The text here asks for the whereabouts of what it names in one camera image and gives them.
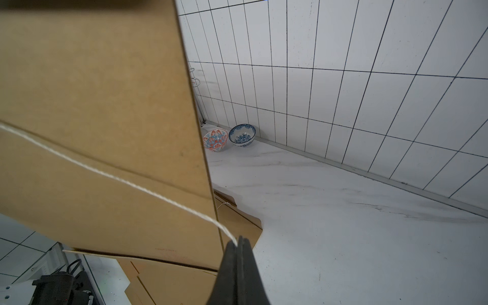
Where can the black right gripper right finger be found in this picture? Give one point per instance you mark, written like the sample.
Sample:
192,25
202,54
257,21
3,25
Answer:
250,286

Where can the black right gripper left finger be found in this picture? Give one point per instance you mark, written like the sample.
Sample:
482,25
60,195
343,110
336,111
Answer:
224,291

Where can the brown kraft file bags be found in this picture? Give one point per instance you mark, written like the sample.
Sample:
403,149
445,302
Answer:
101,147

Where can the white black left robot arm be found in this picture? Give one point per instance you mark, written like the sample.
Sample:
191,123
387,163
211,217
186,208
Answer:
69,285

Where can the red blue patterned bowl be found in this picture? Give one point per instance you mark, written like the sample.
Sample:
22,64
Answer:
215,140

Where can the blue white patterned bowl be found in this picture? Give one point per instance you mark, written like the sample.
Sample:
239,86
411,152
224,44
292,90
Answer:
242,135

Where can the silver wire glass rack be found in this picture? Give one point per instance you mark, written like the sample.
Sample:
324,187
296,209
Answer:
194,80

